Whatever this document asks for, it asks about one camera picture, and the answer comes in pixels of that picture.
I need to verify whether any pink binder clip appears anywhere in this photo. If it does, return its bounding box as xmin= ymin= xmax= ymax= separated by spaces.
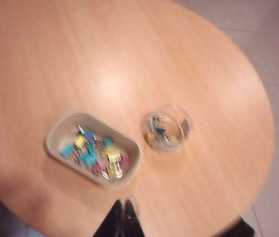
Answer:
xmin=119 ymin=154 xmax=131 ymax=168

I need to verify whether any clear round plastic jar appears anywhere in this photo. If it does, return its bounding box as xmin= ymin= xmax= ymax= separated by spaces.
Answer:
xmin=140 ymin=105 xmax=194 ymax=154

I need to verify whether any pink sticky note pad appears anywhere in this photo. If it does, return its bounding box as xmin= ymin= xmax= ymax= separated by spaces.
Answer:
xmin=91 ymin=160 xmax=108 ymax=175

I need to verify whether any beige rectangular pulp container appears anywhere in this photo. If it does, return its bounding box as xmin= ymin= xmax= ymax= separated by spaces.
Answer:
xmin=45 ymin=110 xmax=141 ymax=191

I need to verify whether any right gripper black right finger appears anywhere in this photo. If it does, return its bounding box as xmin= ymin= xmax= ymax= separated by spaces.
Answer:
xmin=124 ymin=198 xmax=146 ymax=237

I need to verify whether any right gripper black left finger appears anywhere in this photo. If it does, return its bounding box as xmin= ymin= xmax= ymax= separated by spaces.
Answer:
xmin=92 ymin=199 xmax=125 ymax=237

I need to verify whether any blue binder clip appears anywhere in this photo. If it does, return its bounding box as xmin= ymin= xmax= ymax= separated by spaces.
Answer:
xmin=83 ymin=130 xmax=97 ymax=144

